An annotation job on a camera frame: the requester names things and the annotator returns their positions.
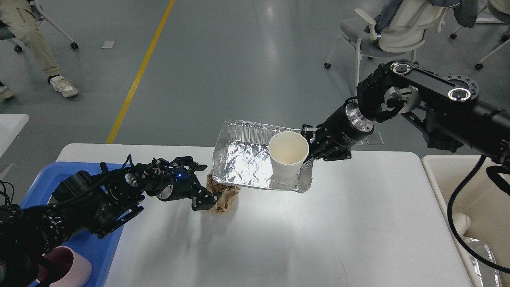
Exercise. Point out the aluminium foil tray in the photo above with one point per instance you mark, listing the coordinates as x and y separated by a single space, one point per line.
241 157

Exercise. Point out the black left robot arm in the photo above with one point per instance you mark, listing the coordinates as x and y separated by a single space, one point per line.
98 203

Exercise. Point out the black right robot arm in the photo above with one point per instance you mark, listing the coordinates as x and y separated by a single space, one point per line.
444 109

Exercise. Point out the person in beige trousers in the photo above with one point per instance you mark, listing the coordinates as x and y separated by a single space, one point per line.
18 17

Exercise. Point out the pink mug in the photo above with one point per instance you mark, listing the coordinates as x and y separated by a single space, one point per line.
72 269

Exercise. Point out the white side table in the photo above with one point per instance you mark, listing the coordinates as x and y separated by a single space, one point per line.
10 127

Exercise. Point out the brown paper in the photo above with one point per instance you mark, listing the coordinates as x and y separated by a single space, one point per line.
229 194

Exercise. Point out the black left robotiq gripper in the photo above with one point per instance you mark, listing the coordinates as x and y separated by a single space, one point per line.
180 183

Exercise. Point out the white paper cup in bin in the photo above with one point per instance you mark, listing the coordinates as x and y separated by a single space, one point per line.
461 222

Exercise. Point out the blue plastic tray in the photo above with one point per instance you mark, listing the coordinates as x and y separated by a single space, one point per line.
99 252

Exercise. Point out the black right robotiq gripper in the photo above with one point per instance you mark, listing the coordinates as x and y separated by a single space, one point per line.
333 139

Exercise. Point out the white paper cup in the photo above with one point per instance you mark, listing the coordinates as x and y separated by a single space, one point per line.
288 150
461 222

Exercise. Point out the white office chair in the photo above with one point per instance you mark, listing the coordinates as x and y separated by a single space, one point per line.
406 32

